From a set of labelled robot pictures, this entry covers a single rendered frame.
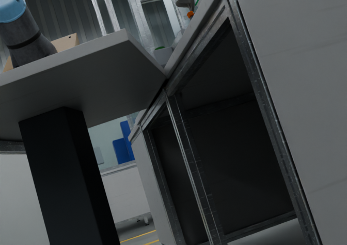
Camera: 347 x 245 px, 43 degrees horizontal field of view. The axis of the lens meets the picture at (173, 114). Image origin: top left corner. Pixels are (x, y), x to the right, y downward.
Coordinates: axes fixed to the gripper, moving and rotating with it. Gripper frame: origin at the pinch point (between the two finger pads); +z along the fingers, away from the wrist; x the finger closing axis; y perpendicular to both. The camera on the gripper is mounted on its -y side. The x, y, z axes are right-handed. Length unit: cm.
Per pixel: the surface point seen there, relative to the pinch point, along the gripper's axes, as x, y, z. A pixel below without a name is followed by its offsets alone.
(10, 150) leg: -21, 76, 29
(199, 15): 57, 21, 24
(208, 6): 64, 21, 25
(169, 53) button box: 2.0, 14.6, 14.9
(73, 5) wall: -799, -31, -376
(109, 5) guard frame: -81, 15, -44
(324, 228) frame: 75, 18, 72
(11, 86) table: 43, 64, 25
